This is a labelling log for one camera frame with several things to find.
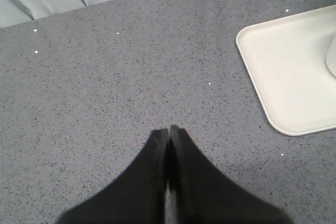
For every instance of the white smiley mug black handle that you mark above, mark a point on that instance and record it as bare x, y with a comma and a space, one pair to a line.
331, 57

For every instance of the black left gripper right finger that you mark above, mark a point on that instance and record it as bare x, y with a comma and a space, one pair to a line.
205, 195

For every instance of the cream rectangular plastic tray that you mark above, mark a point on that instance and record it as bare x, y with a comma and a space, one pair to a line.
285, 59

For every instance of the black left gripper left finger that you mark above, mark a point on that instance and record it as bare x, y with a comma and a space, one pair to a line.
136, 196

